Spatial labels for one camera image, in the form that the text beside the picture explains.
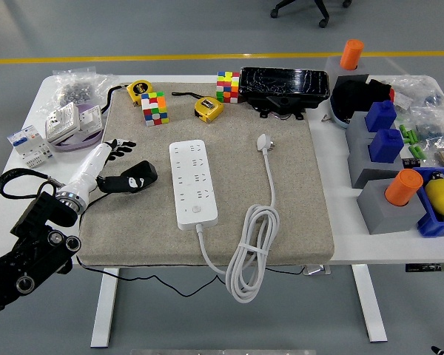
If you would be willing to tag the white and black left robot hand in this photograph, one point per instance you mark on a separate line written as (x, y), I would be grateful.
(90, 166)

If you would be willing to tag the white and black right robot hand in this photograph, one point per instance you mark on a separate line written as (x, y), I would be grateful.
(438, 351)

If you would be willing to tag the white power strip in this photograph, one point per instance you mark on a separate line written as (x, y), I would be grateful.
(192, 185)

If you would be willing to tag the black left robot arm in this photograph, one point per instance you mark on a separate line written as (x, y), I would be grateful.
(40, 222)

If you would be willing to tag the small black circuit board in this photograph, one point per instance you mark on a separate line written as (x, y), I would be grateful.
(411, 163)

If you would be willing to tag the purple tape roll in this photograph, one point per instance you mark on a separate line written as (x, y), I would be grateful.
(81, 143)

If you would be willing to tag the white socket panel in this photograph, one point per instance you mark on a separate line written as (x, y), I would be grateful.
(91, 118)

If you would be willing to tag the white circuit breaker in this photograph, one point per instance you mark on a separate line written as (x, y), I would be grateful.
(27, 142)

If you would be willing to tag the clear bag of screws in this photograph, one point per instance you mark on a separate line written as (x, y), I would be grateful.
(74, 92)

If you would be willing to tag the white table leg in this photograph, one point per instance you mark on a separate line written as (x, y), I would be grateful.
(370, 303)
(105, 307)

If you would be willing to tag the black label strip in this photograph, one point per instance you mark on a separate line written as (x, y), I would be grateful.
(429, 267)

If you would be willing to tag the colourful puzzle cube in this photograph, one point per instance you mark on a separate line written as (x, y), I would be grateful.
(227, 87)
(154, 109)

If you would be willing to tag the yellow tape measure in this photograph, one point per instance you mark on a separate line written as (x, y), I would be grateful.
(207, 109)
(140, 90)

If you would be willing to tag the blue plastic bin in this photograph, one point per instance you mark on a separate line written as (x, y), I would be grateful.
(429, 225)

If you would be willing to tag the grey block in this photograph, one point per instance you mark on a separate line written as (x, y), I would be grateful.
(333, 68)
(388, 220)
(359, 162)
(355, 127)

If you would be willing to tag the metal clamp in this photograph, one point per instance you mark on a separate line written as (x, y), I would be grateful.
(316, 270)

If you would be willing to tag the grey-brown mat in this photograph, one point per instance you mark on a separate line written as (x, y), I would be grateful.
(244, 185)

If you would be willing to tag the orange cylinder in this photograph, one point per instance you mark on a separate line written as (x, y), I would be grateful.
(351, 53)
(403, 186)

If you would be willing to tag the green cylindrical battery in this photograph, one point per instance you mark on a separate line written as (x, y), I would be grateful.
(402, 130)
(414, 150)
(423, 154)
(411, 137)

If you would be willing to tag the black device with cracked screen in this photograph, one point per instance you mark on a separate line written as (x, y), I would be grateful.
(281, 81)

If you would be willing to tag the blue block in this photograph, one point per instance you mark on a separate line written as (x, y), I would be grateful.
(386, 146)
(381, 116)

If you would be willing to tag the clear bag of blue parts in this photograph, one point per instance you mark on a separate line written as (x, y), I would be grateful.
(431, 124)

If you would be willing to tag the white bowl with blue rim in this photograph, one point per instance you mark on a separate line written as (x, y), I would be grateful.
(336, 115)

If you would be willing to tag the clear bag with white labels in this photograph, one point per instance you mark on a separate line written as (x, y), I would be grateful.
(410, 90)

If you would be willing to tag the black cloth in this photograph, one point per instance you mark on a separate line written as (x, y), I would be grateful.
(349, 98)

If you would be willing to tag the black office chair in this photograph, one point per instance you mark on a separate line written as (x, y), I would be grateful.
(318, 7)

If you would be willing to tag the white switch box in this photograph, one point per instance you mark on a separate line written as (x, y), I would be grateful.
(61, 124)

